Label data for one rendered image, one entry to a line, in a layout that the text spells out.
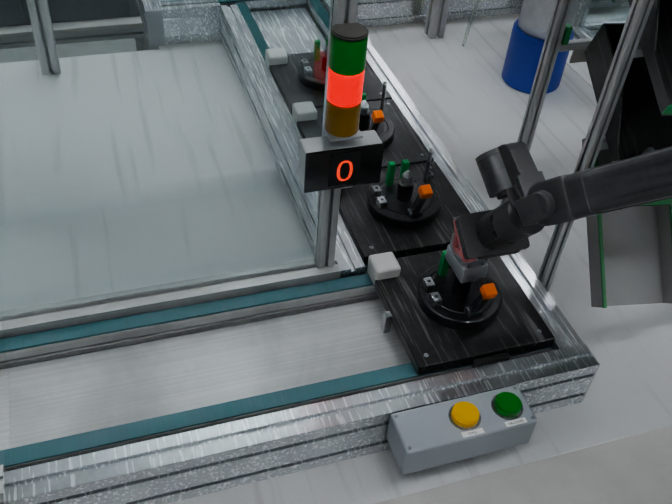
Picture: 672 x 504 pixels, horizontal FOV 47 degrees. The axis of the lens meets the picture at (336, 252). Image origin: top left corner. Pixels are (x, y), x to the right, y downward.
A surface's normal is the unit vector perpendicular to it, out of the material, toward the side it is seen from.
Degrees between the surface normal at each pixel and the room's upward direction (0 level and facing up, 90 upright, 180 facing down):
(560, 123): 0
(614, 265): 45
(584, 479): 0
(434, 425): 0
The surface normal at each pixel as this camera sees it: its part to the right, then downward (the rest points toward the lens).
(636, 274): 0.14, -0.04
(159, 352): 0.07, -0.73
